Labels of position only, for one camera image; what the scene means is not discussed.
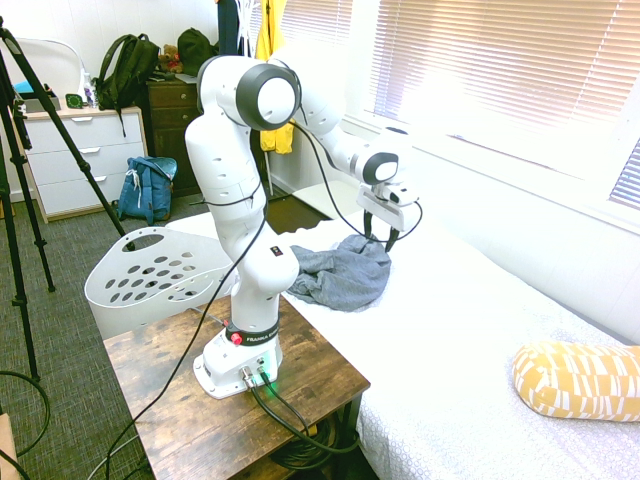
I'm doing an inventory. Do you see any dark green duffel bag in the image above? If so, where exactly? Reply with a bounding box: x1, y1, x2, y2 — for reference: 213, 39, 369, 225
177, 27, 220, 77

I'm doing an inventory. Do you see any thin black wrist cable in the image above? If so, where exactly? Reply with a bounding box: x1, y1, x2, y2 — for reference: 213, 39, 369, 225
87, 59, 424, 480

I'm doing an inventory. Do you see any white perforated laundry basket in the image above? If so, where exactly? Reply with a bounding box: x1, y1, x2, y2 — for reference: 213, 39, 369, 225
83, 225, 237, 342

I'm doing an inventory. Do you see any dark wooden dresser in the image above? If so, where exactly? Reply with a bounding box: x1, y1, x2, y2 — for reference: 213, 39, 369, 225
146, 77, 212, 199

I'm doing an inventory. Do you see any grey knit garment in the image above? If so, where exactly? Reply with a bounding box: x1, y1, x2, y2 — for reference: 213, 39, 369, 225
287, 233, 393, 314

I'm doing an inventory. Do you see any rustic wooden side table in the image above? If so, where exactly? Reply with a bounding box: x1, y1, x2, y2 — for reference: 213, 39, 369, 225
102, 294, 372, 480

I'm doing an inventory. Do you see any thick black base cable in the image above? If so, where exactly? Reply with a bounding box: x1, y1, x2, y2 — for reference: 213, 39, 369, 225
241, 367, 362, 451
257, 364, 321, 437

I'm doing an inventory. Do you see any dark green backpack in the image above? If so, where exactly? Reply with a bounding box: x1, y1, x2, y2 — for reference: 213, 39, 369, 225
94, 33, 162, 113

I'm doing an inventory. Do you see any wide white window blind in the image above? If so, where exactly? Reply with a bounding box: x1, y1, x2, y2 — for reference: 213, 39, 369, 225
372, 0, 640, 175

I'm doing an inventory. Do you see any blue backpack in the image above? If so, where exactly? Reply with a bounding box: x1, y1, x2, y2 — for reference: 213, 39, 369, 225
117, 155, 179, 226

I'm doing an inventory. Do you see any coiled black cable bundle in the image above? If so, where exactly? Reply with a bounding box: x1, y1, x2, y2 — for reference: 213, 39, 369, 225
269, 417, 362, 472

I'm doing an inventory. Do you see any white circle-print bed cover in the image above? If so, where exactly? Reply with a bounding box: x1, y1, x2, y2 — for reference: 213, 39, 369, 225
164, 164, 640, 480

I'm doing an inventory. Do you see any white plastic bottle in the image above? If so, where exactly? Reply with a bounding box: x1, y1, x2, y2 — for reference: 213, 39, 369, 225
81, 72, 99, 109

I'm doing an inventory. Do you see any navy hanging garment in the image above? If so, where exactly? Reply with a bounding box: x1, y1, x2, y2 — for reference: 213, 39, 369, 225
216, 0, 251, 57

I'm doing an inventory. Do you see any black camera tripod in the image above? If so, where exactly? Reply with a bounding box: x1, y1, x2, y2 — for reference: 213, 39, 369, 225
0, 14, 127, 384

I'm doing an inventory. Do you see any black floor cable loop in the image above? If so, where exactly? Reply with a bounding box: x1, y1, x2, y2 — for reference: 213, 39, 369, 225
0, 368, 52, 457

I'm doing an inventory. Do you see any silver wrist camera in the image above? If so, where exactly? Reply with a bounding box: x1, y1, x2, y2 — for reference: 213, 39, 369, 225
378, 182, 422, 207

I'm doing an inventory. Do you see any yellow hanging jacket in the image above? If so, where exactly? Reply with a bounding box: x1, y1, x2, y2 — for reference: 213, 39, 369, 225
254, 0, 297, 156

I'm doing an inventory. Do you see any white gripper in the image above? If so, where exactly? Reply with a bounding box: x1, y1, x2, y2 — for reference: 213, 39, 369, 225
355, 182, 408, 253

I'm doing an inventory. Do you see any white drawer dresser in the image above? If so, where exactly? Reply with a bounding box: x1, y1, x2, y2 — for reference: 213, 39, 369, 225
19, 105, 149, 225

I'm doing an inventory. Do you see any yellow patterned bolster pillow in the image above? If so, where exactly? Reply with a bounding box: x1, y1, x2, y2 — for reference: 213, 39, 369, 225
510, 340, 640, 425

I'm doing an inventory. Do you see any narrow white window blind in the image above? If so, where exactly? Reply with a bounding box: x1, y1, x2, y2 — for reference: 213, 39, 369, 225
278, 0, 354, 47
608, 138, 640, 212

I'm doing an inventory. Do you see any brown teddy bear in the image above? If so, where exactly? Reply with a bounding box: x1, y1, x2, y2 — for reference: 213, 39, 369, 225
157, 43, 184, 75

